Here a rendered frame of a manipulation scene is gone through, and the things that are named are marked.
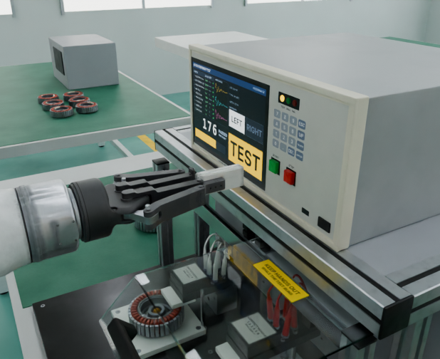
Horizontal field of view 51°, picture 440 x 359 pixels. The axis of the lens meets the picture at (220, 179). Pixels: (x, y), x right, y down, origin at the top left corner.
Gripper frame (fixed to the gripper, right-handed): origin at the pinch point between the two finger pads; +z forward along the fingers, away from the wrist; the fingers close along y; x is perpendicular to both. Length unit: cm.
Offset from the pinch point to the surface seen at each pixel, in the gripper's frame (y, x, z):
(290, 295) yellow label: 14.0, -11.6, 2.8
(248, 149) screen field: -7.5, 0.3, 9.4
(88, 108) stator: -184, -40, 25
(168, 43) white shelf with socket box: -104, 2, 37
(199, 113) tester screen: -24.9, 1.6, 9.4
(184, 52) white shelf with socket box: -91, 1, 37
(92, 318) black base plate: -29, -41, -15
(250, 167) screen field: -6.7, -2.7, 9.4
